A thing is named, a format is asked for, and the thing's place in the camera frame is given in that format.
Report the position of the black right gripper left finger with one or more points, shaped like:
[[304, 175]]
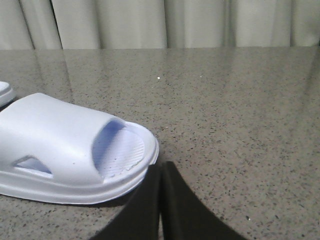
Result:
[[139, 219]]

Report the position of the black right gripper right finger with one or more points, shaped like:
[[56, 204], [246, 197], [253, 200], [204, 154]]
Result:
[[184, 216]]

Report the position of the light blue slipper toe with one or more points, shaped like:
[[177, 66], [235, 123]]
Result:
[[7, 94], [57, 152]]

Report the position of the pale grey-green curtain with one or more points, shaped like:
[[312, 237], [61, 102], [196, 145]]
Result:
[[157, 24]]

